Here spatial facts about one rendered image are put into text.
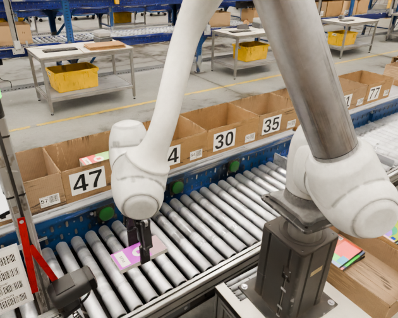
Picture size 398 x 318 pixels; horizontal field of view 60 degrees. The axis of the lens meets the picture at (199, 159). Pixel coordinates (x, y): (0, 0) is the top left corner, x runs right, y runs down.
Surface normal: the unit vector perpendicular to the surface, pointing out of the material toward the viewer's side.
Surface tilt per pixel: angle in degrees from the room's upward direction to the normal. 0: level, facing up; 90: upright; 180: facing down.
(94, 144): 90
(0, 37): 90
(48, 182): 90
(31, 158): 90
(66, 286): 8
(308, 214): 11
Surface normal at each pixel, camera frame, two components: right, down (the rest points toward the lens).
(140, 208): 0.19, 0.59
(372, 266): 0.03, -0.88
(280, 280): -0.83, 0.25
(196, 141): 0.59, 0.41
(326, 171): -0.71, -0.05
